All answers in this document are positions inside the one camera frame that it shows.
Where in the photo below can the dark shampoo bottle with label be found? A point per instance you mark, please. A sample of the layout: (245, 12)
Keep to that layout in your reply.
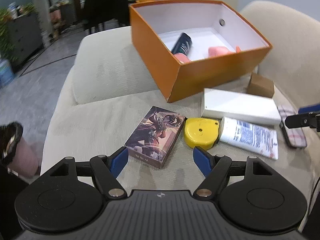
(182, 45)

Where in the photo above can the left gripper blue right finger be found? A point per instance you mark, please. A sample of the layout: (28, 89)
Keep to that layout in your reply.
(211, 164)

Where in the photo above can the long white box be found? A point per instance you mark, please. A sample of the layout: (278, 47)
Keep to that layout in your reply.
(218, 104)

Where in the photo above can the white blue-print tube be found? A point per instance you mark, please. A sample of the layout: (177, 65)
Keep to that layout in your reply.
(250, 137)

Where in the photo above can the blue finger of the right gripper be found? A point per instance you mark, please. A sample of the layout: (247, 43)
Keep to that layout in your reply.
(309, 109)
(311, 120)

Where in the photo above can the pink rounded box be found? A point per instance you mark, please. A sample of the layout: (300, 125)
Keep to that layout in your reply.
(218, 51)

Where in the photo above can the orange cardboard box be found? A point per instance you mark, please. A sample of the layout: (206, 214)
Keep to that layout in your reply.
(157, 25)

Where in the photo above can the orange pointed toy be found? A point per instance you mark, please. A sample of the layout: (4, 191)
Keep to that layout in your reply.
(237, 49)

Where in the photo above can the illustrated card box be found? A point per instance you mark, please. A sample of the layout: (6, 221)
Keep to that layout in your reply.
(154, 137)

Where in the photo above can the black lined waste bin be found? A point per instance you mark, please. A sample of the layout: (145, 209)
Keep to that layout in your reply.
(16, 153)

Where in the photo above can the black chair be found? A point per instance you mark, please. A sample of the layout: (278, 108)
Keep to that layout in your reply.
(98, 12)

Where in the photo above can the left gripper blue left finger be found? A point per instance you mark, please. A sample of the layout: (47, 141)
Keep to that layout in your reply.
(104, 167)

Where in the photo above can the yellow tape measure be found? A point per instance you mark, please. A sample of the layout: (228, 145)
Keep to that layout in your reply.
(201, 132)

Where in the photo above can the small brown cardboard box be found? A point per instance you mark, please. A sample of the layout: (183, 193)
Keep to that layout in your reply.
(260, 86)

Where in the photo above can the blue water jug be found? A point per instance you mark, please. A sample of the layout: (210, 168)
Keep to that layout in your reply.
(6, 73)

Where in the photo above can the dark cabinet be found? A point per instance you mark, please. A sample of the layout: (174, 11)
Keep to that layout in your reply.
(25, 36)

